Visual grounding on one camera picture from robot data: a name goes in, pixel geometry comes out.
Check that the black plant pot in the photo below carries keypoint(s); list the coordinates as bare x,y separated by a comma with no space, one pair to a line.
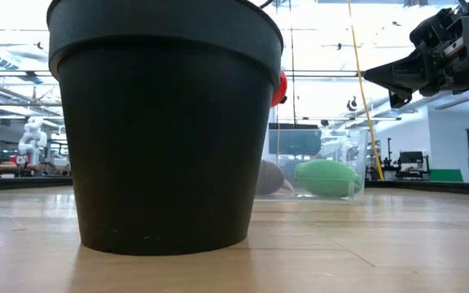
165,142

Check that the black hanging hook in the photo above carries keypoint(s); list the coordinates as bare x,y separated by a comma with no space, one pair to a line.
352,104

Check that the clear plastic container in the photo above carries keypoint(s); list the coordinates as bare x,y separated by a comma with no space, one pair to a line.
356,146

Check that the green board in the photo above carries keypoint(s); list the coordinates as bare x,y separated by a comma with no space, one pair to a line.
446,176

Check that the green toy fruit orange face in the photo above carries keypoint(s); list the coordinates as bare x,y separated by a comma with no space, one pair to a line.
326,179

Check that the black equipment stand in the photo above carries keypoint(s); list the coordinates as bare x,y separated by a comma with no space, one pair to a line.
411,163

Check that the black display screen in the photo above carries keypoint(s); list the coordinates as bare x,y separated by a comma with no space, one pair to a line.
295,140

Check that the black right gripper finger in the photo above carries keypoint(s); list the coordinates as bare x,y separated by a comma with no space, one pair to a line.
401,72
399,88

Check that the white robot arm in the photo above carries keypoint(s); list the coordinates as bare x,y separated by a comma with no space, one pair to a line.
33,140

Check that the red toy fruit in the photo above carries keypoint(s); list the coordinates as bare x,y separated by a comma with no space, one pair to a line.
280,87

